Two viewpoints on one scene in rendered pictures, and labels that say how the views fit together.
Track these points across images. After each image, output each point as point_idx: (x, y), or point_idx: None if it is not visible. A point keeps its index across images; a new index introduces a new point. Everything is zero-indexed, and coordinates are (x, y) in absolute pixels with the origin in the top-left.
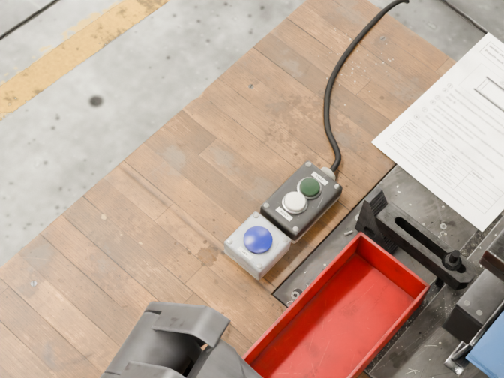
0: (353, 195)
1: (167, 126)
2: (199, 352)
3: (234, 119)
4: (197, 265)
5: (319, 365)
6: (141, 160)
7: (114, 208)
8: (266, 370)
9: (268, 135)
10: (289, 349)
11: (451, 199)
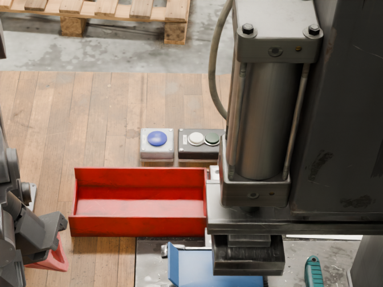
0: None
1: (185, 74)
2: None
3: (221, 94)
4: (122, 133)
5: (117, 214)
6: (155, 78)
7: (117, 86)
8: (91, 195)
9: None
10: (113, 196)
11: None
